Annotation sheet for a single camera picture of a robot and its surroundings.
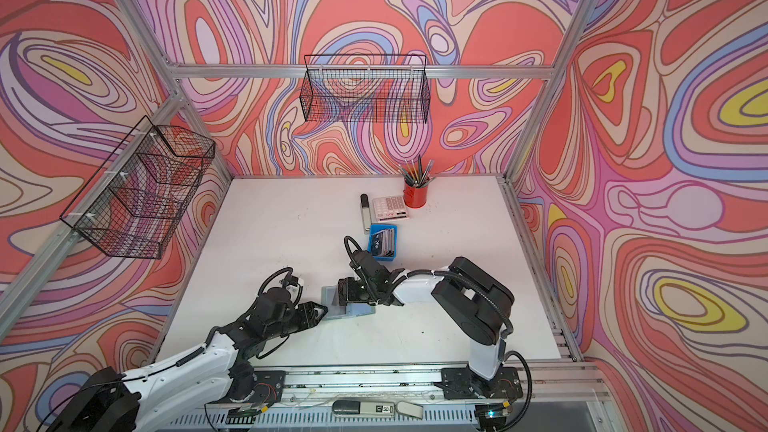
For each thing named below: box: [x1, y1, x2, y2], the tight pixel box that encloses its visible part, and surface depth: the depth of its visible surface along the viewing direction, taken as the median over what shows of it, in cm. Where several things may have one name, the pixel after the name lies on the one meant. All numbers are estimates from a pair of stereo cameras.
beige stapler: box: [360, 193, 371, 235], surface depth 107 cm
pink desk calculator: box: [372, 196, 410, 223], surface depth 110 cm
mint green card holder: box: [321, 285, 376, 320], surface depth 87 cm
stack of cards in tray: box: [372, 228, 395, 257], surface depth 98 cm
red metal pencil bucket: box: [403, 182, 429, 209], surface depth 111 cm
